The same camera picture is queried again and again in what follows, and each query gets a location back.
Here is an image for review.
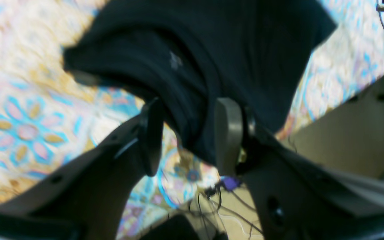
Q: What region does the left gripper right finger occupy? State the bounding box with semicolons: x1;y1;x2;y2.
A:
214;98;384;240

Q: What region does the patterned tablecloth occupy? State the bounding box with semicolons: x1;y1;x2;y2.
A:
0;0;369;240

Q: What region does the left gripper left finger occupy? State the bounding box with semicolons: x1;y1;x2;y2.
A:
0;98;164;240

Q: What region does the white cabinet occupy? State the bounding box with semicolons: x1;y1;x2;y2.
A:
282;76;384;179

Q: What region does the black T-shirt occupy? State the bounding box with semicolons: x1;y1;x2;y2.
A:
63;0;337;164

